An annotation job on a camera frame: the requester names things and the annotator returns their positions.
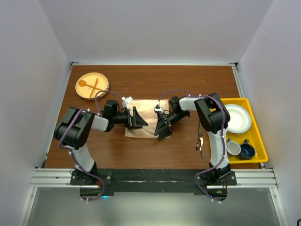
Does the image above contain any aluminium frame rail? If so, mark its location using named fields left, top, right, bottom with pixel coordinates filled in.
left=30, top=169, right=277, bottom=188

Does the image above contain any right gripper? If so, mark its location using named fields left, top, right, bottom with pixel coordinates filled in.
left=155, top=110, right=189, bottom=141

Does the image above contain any wooden spoon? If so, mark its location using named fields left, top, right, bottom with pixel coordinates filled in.
left=79, top=80, right=101, bottom=91

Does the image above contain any yellow plastic bin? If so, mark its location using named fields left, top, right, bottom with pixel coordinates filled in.
left=222, top=98, right=268, bottom=164

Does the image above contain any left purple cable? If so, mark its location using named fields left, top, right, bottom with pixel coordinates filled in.
left=57, top=89, right=127, bottom=203

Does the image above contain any white mug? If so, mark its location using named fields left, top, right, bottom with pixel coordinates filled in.
left=226, top=141, right=241, bottom=156

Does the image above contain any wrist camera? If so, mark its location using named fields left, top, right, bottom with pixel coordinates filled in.
left=154, top=101, right=164, bottom=113
left=121, top=97, right=133, bottom=109

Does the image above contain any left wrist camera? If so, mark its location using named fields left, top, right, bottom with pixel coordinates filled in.
left=121, top=97, right=133, bottom=109

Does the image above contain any wooden knife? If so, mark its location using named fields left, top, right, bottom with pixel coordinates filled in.
left=89, top=78, right=98, bottom=99

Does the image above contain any white paper plate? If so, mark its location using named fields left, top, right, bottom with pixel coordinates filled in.
left=225, top=104, right=252, bottom=134

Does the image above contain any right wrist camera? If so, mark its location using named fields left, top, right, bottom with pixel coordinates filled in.
left=154, top=101, right=164, bottom=113

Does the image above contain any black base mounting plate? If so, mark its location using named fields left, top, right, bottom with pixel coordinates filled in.
left=70, top=169, right=237, bottom=201

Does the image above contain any dark blue mug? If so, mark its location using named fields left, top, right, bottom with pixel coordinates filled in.
left=238, top=139, right=256, bottom=160

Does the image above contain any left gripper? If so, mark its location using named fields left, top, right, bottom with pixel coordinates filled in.
left=112, top=106, right=147, bottom=129

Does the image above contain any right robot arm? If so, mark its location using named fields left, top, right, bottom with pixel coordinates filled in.
left=154, top=93, right=231, bottom=185

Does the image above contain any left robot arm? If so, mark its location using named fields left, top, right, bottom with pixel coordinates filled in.
left=54, top=99, right=148, bottom=186

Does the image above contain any beige cloth napkin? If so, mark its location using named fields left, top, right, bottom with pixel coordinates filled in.
left=125, top=99, right=158, bottom=138

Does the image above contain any round bamboo plate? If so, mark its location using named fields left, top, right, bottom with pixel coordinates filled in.
left=75, top=72, right=110, bottom=100

